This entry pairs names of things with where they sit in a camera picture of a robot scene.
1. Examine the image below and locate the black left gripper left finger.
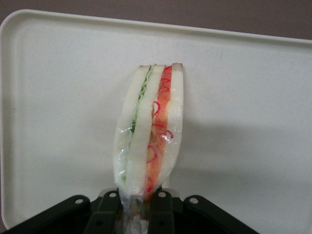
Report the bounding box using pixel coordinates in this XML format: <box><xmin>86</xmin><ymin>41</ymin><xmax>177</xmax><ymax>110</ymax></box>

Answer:
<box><xmin>7</xmin><ymin>191</ymin><xmax>122</xmax><ymax>234</ymax></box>

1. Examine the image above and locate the beige plastic tray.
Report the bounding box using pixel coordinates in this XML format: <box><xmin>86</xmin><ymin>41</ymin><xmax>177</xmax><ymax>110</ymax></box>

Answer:
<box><xmin>0</xmin><ymin>9</ymin><xmax>312</xmax><ymax>231</ymax></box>

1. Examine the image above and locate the triangle sandwich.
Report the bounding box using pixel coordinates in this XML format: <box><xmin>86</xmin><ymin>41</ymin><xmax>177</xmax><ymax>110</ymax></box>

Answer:
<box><xmin>113</xmin><ymin>62</ymin><xmax>185</xmax><ymax>234</ymax></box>

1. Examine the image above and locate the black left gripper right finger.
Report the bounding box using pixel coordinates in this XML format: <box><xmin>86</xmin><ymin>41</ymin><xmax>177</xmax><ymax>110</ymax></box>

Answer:
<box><xmin>150</xmin><ymin>190</ymin><xmax>259</xmax><ymax>234</ymax></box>

